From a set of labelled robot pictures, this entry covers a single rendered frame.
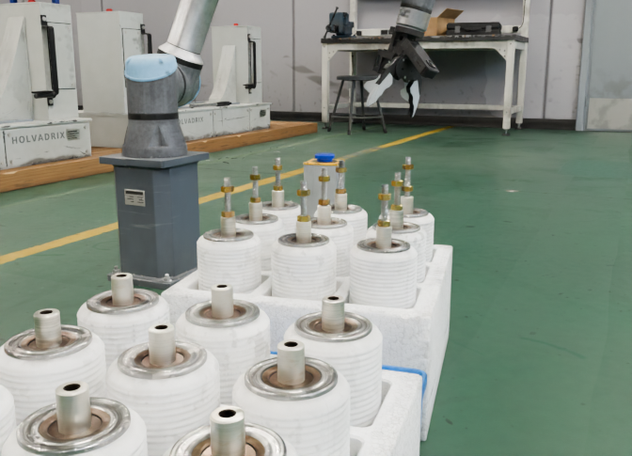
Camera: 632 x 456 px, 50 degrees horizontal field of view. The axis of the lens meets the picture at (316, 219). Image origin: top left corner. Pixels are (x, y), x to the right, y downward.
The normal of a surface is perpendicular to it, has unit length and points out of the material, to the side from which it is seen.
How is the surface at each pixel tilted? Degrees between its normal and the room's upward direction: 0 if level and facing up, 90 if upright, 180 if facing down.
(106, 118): 90
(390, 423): 0
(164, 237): 90
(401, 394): 0
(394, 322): 90
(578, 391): 0
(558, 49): 90
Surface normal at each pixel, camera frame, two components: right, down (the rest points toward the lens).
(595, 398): 0.00, -0.98
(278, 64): -0.43, 0.19
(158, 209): 0.34, 0.20
